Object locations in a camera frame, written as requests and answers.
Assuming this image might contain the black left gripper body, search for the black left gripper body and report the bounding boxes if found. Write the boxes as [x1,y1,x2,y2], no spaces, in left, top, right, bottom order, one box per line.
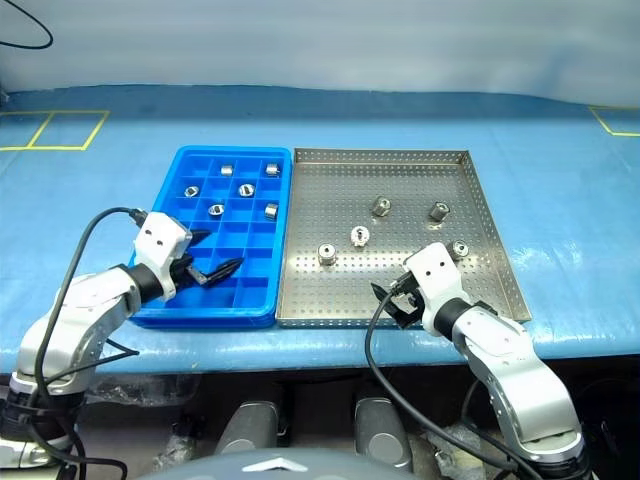
[169,252,206,292]

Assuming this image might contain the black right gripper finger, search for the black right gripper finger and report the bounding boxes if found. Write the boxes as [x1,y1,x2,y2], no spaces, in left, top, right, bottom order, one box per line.
[369,282,408,330]

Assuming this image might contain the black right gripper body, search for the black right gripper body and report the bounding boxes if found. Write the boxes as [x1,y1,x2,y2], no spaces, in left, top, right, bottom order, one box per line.
[388,272,426,330]

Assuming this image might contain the blue compartment tray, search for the blue compartment tray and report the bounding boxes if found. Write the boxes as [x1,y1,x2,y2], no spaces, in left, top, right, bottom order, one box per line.
[128,145,293,329]

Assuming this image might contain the perforated metal tray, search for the perforated metal tray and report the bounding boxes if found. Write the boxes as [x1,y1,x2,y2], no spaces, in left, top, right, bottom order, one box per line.
[276,147,533,330]

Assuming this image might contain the grey rounded robot leg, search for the grey rounded robot leg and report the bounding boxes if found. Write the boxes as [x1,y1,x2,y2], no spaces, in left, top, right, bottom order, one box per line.
[354,397,414,474]
[217,399,286,456]

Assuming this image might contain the blue plastic table cover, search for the blue plastic table cover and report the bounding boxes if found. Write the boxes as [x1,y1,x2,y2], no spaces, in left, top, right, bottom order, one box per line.
[0,84,640,376]

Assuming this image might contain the crumpled clear plastic bag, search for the crumpled clear plastic bag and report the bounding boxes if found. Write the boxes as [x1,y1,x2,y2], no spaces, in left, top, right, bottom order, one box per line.
[92,372,199,409]
[152,419,204,471]

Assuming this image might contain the grey robot torso white logo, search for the grey robot torso white logo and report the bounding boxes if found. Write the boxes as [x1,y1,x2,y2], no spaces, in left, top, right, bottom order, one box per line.
[177,442,386,480]

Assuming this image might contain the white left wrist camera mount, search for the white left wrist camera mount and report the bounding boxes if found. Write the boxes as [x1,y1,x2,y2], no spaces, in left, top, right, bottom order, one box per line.
[133,212,194,301]

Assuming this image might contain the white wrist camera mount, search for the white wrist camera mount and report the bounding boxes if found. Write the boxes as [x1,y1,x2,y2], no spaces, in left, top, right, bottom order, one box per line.
[403,242,474,334]
[133,212,194,301]

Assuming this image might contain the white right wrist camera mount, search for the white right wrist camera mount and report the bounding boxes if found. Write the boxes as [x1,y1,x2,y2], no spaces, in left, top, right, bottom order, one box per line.
[403,242,474,334]

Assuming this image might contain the thin black cable loop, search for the thin black cable loop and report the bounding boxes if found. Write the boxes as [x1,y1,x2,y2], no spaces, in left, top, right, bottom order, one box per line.
[0,0,54,50]

